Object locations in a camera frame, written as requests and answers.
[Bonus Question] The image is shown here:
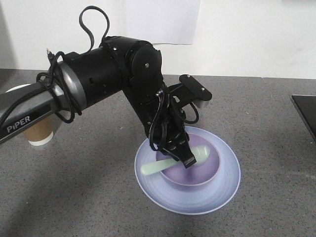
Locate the black gas stove top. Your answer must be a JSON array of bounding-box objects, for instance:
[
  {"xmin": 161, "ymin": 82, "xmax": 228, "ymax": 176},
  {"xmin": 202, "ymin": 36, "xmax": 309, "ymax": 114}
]
[{"xmin": 291, "ymin": 95, "xmax": 316, "ymax": 141}]

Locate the lilac plastic bowl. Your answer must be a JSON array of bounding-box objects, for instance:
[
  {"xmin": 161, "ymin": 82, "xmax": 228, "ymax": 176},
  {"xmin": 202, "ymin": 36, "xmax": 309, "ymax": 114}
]
[{"xmin": 159, "ymin": 133, "xmax": 221, "ymax": 192}]

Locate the white paper on wall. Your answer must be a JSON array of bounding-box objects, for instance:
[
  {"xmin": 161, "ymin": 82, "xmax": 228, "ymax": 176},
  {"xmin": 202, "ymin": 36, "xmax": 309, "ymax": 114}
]
[{"xmin": 126, "ymin": 0, "xmax": 200, "ymax": 45}]

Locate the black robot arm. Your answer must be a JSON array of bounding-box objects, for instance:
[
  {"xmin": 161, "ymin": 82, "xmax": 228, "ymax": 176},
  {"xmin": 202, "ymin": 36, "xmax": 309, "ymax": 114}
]
[{"xmin": 0, "ymin": 37, "xmax": 196, "ymax": 167}]

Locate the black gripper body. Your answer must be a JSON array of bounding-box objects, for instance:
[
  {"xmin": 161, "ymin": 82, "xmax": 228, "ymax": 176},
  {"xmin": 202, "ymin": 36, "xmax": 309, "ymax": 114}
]
[{"xmin": 123, "ymin": 83, "xmax": 190, "ymax": 152}]

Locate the brown paper cup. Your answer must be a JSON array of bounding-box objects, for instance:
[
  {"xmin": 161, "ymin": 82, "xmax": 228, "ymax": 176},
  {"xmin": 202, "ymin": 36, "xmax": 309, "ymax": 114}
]
[{"xmin": 0, "ymin": 82, "xmax": 56, "ymax": 146}]

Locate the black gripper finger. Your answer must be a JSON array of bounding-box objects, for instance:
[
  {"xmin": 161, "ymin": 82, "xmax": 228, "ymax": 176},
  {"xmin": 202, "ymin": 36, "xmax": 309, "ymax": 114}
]
[
  {"xmin": 177, "ymin": 139, "xmax": 197, "ymax": 168},
  {"xmin": 161, "ymin": 145, "xmax": 180, "ymax": 161}
]

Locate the light blue round plate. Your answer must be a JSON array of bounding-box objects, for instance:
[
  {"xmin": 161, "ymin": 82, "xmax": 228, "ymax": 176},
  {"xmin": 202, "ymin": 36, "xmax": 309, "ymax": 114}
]
[{"xmin": 134, "ymin": 126, "xmax": 240, "ymax": 215}]

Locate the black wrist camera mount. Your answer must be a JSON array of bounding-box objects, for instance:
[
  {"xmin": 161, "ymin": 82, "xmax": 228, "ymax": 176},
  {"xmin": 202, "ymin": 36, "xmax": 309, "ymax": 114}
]
[{"xmin": 168, "ymin": 75, "xmax": 212, "ymax": 109}]

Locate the mint green plastic spoon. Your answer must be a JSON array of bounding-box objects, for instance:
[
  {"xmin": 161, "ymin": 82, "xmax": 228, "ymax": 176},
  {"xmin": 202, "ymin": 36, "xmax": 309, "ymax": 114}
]
[{"xmin": 140, "ymin": 146, "xmax": 210, "ymax": 175}]

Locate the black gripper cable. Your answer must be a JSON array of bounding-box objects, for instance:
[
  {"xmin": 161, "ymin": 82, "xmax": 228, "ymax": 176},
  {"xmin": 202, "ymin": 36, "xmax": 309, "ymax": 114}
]
[{"xmin": 0, "ymin": 5, "xmax": 200, "ymax": 151}]

